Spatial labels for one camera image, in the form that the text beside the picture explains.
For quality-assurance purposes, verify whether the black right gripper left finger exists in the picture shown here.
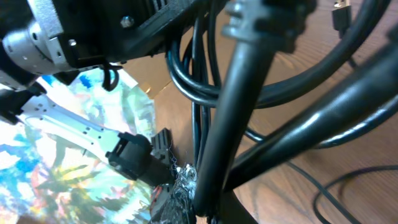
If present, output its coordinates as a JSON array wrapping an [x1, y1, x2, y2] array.
[[149, 163, 200, 224]]

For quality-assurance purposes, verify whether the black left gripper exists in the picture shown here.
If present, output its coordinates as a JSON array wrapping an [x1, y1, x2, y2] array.
[[26, 0, 231, 71]]

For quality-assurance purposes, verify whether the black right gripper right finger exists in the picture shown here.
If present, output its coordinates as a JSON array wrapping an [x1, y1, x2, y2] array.
[[217, 191, 257, 224]]

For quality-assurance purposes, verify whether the thick black USB cable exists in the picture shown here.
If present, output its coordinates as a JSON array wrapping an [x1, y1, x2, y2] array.
[[164, 0, 398, 217]]

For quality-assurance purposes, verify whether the thin black USB cable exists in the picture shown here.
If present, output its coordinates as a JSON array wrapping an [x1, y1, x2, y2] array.
[[242, 0, 398, 224]]

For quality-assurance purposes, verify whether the cardboard panel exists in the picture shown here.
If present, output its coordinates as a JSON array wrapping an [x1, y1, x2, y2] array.
[[121, 27, 200, 100]]

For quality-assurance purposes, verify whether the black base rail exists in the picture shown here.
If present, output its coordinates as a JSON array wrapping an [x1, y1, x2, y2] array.
[[149, 128, 175, 217]]

